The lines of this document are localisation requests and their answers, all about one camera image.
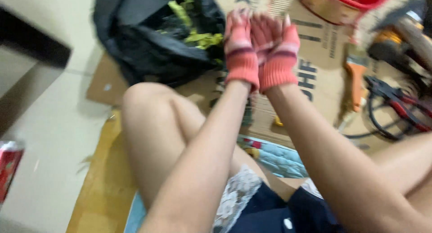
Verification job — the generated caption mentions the person's right hand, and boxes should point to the person's right hand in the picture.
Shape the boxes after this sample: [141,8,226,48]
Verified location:
[250,13,301,94]

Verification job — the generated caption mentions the person's left hand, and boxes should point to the person's left hand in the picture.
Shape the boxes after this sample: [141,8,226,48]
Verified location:
[224,8,260,93]

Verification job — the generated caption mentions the green leafy scraps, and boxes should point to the green leafy scraps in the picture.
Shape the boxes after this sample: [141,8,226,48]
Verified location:
[159,0,224,63]

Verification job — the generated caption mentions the flattened brown cardboard sheet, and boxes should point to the flattened brown cardboard sheet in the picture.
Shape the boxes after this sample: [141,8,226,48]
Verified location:
[86,0,432,156]

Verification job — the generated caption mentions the red plastic bucket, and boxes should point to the red plastic bucket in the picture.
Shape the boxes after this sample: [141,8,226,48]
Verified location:
[298,0,394,27]

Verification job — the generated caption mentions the black plastic bag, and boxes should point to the black plastic bag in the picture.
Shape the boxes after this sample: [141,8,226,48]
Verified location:
[93,0,226,88]

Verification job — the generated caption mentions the yellow power tool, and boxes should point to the yellow power tool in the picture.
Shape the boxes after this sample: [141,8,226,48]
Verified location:
[366,0,432,88]

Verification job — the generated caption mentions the person's legs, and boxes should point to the person's legs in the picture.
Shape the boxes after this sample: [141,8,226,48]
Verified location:
[121,82,432,211]

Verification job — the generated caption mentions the navy shorts with lace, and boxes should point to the navy shorts with lace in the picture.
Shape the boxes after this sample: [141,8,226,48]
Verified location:
[213,165,348,233]

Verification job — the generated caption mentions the yellow wooden board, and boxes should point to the yellow wooden board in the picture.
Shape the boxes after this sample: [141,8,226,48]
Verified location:
[66,108,139,233]

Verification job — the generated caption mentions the dark wooden furniture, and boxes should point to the dark wooden furniture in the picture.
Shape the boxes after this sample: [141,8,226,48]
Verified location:
[0,5,72,136]

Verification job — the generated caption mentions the red drink can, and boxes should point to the red drink can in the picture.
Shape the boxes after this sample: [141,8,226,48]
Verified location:
[0,140,26,206]

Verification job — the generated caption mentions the orange handled brush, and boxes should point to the orange handled brush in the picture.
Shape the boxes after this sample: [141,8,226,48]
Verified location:
[334,52,370,129]

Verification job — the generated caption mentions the black cable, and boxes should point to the black cable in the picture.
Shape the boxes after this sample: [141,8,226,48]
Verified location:
[344,91,419,141]

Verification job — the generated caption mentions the red handled pliers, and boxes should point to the red handled pliers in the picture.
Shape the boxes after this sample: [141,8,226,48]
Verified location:
[364,76,432,133]

